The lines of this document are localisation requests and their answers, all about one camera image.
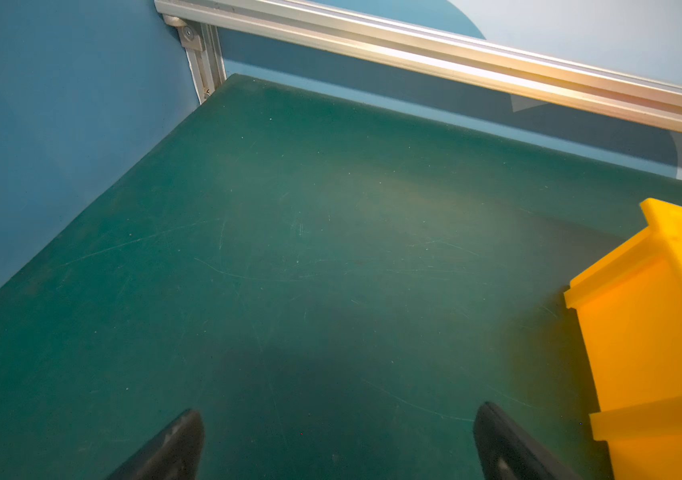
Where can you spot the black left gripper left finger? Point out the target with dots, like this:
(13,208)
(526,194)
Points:
(173,453)

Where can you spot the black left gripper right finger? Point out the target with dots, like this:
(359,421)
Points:
(507,451)

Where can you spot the left yellow plastic bin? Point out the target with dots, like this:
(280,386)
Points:
(629,308)

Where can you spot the horizontal aluminium frame rail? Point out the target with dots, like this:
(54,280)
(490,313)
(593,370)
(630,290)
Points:
(445,55)

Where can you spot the left aluminium frame post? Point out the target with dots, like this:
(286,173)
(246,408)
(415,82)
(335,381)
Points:
(204,54)

